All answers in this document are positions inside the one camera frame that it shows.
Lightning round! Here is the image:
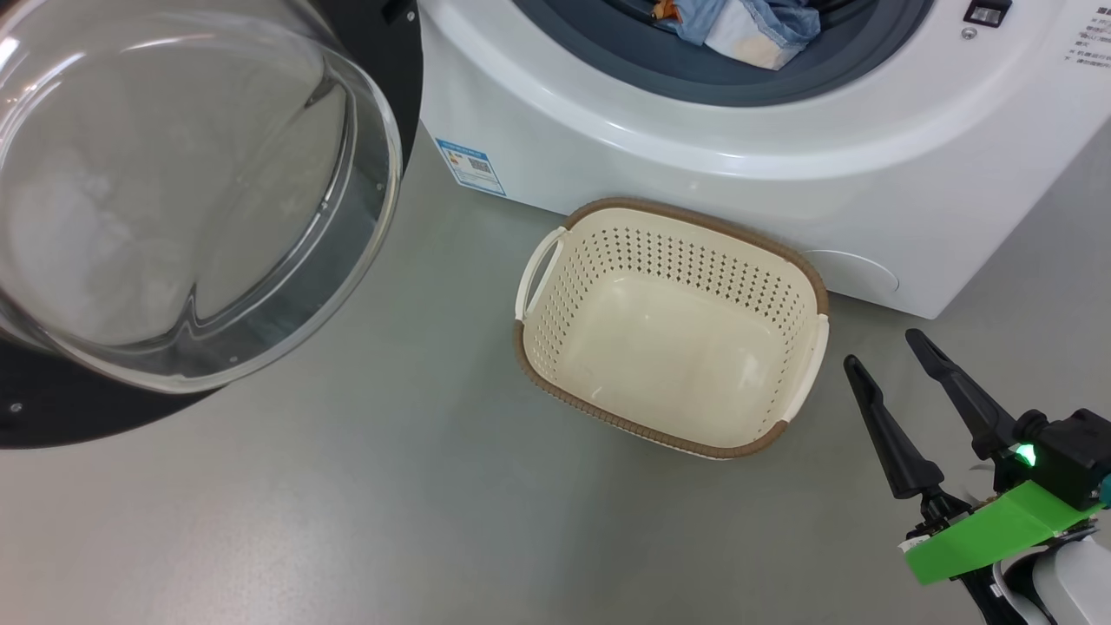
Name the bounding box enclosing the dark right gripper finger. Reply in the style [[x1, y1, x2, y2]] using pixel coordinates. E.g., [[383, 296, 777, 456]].
[[844, 354, 945, 501], [905, 328, 1022, 462]]

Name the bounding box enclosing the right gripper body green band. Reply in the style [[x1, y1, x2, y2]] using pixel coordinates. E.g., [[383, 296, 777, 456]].
[[901, 406, 1111, 588]]

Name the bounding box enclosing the blue patterned garment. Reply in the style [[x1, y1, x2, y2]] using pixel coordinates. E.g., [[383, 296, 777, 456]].
[[667, 0, 823, 72]]

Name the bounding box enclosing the black round glass washer door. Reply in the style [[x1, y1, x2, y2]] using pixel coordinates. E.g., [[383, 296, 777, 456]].
[[0, 0, 424, 450]]

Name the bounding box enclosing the cream perforated laundry basket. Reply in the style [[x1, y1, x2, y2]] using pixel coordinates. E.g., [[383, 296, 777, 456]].
[[514, 198, 830, 461]]

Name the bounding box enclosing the white front-load washing machine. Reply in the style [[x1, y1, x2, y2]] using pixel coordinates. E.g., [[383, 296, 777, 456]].
[[417, 0, 1111, 319]]

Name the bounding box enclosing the round white filter cover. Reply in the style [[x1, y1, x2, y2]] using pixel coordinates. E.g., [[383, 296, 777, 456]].
[[800, 250, 901, 298]]

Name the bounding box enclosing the blue energy label sticker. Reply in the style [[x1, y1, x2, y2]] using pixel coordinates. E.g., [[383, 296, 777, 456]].
[[434, 137, 507, 197]]

